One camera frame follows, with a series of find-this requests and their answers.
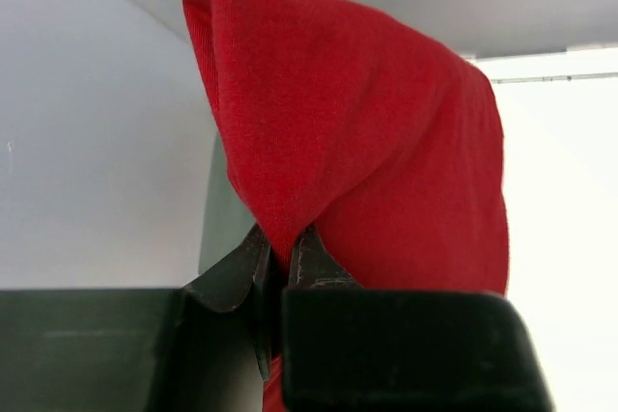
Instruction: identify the folded grey t shirt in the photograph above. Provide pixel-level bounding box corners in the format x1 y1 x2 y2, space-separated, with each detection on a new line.
198 134 255 273

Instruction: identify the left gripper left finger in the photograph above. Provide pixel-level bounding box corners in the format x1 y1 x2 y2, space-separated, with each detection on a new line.
183 225 271 380

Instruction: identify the red t shirt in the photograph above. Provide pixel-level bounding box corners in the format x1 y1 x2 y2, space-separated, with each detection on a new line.
179 0 512 412

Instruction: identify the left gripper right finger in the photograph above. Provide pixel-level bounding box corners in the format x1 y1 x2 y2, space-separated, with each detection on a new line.
288 225 361 289

